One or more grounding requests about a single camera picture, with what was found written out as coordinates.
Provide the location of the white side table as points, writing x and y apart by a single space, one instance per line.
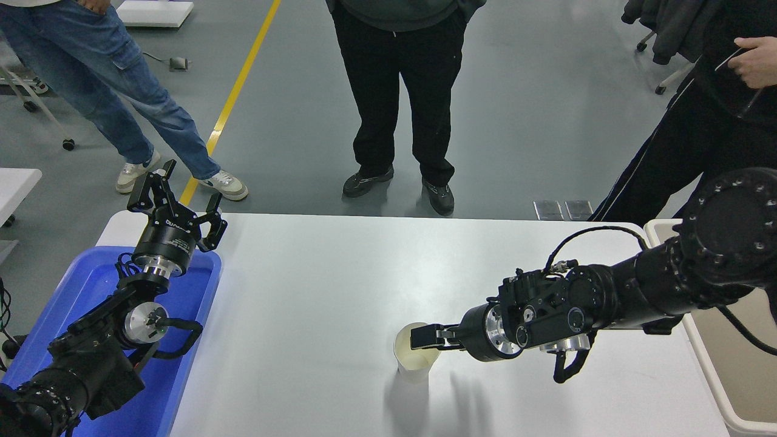
15 188

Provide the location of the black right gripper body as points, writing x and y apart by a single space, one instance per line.
473 334

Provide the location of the white-legged rolling chair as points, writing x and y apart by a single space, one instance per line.
674 77

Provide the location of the person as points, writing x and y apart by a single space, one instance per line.
394 91
686 139
91 67

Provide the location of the dark phone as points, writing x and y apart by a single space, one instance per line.
728 60

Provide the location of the dark jacket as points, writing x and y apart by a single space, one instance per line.
680 24

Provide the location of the blue plastic tray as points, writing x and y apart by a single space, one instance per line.
91 285

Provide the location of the grey foot pedal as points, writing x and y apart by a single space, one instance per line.
178 63

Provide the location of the black floor plug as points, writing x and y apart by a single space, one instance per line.
13 347

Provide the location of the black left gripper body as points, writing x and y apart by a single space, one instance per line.
167 243

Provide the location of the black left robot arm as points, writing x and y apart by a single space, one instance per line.
91 364

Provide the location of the person's left hand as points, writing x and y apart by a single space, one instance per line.
94 5

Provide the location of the person's hand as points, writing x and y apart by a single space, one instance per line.
762 60

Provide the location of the large beige plastic bin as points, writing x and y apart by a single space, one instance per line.
728 376

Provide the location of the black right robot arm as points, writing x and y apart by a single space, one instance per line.
637 285

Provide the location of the metal floor socket plate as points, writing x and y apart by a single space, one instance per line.
549 210
580 210

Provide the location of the white paper cup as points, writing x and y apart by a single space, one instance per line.
405 355

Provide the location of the grey rolling cart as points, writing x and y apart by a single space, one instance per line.
68 144

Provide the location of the white flat board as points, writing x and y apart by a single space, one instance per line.
155 12

